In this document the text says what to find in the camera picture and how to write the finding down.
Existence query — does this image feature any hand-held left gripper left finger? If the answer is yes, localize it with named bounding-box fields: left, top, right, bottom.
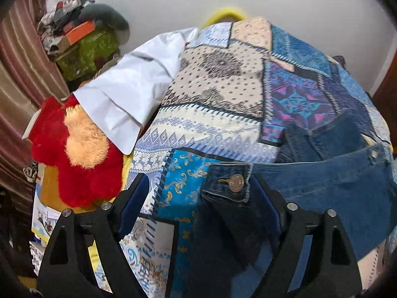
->
left=36, top=172, right=151, bottom=298

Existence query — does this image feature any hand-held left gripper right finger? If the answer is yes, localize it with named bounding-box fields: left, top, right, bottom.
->
left=253, top=174, right=364, bottom=298

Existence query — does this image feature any blue denim jacket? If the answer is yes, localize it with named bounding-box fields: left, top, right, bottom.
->
left=189, top=112, right=397, bottom=298

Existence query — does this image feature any red plush toy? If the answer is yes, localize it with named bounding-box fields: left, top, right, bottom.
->
left=29, top=95, right=125, bottom=209

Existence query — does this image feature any black white patterned cloth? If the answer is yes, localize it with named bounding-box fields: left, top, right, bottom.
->
left=23, top=161, right=40, bottom=187

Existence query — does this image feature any white shirt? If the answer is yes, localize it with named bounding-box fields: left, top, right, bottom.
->
left=74, top=26, right=201, bottom=156

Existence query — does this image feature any patchwork patterned blanket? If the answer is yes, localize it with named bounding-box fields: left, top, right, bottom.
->
left=93, top=17, right=395, bottom=298

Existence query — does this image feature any red box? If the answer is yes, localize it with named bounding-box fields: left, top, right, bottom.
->
left=22, top=106, right=44, bottom=142

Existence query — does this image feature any green patterned cloth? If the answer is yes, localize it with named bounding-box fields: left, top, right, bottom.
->
left=55, top=29, right=120, bottom=82

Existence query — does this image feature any brown wooden door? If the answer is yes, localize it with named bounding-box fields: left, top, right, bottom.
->
left=371, top=64, right=397, bottom=126

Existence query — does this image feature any striped brown curtain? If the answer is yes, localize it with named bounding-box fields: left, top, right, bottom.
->
left=0, top=0, right=71, bottom=213

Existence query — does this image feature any orange box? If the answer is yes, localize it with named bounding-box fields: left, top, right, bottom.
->
left=58, top=21, right=97, bottom=49

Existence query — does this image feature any grey plush pillow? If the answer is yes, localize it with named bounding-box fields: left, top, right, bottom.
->
left=78, top=3, right=131, bottom=43

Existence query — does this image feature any yellow plush item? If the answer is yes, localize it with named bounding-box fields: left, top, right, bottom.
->
left=199, top=5, right=249, bottom=31

